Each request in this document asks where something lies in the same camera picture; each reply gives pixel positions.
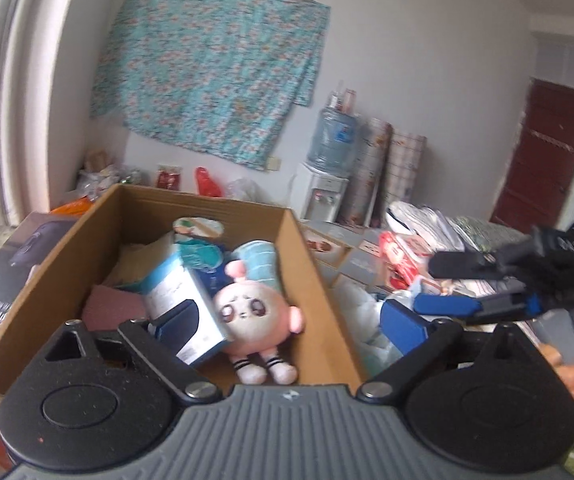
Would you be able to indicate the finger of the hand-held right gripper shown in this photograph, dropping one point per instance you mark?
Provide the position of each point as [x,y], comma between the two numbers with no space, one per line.
[447,305]
[462,264]

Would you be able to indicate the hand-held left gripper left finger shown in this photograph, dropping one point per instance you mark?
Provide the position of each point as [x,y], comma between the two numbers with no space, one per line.
[178,322]

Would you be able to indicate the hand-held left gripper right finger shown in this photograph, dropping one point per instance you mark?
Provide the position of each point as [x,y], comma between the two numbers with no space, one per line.
[406,330]

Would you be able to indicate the blue white tissue pack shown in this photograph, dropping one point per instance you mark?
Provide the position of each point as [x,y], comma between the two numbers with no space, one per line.
[177,285]

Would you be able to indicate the pink plush doll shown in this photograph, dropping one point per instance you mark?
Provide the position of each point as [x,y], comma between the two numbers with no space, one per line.
[252,315]

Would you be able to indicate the teal striped plush toy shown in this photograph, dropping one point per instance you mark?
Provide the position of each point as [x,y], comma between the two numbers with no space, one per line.
[262,265]

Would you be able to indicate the cardboard box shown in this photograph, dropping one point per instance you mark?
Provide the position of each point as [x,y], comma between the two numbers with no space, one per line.
[312,280]

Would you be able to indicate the pale blue plastic bag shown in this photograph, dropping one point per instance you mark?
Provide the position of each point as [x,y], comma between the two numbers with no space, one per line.
[367,320]

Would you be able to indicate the green patterned cloth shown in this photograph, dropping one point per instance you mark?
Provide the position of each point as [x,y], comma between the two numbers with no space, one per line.
[489,232]

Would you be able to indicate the crumpled white plastic bags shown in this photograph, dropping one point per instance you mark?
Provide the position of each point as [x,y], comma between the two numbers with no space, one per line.
[422,225]

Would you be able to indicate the pink carton package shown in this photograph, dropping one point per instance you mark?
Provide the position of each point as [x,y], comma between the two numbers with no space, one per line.
[404,260]

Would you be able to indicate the pink cloth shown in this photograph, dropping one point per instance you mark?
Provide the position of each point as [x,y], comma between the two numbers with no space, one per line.
[112,307]

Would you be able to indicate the beige cloth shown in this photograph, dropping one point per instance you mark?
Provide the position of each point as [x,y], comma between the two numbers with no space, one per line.
[139,260]

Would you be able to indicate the teal wet wipes pack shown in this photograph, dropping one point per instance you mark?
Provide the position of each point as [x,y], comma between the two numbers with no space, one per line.
[199,247]

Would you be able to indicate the red brown door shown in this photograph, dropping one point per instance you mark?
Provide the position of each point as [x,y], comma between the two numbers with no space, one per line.
[542,160]

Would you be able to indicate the checked rolled mat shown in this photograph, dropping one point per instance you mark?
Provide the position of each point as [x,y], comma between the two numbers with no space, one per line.
[404,170]

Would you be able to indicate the pink floral rolled mat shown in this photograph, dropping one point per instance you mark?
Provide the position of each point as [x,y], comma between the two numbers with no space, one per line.
[367,175]

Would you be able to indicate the red plastic bag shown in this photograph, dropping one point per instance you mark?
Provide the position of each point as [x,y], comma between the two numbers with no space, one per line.
[208,184]

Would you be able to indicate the white plastic bag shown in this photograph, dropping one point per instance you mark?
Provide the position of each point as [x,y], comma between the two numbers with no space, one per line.
[244,190]

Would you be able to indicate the orange plastic bag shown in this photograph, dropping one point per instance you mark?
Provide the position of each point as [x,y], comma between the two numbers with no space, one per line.
[69,206]

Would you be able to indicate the white water dispenser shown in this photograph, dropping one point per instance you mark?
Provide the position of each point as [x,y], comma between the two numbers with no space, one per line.
[319,192]

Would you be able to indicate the pile of plastic bags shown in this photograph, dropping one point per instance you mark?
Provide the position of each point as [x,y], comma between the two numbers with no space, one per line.
[104,172]

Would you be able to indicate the blue water jug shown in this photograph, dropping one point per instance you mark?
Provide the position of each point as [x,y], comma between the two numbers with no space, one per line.
[334,140]

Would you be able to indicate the dark printed carton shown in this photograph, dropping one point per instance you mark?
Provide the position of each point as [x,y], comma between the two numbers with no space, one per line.
[2,270]

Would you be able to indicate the pack of paper cups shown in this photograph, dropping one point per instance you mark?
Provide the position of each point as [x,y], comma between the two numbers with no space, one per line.
[343,101]

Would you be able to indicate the beige curtain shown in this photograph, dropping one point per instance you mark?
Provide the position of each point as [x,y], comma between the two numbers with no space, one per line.
[12,100]

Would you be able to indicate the wall socket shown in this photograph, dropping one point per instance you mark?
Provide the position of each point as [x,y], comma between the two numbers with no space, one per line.
[274,164]

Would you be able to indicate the teal floral wall cloth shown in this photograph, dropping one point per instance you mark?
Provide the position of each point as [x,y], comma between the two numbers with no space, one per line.
[207,60]

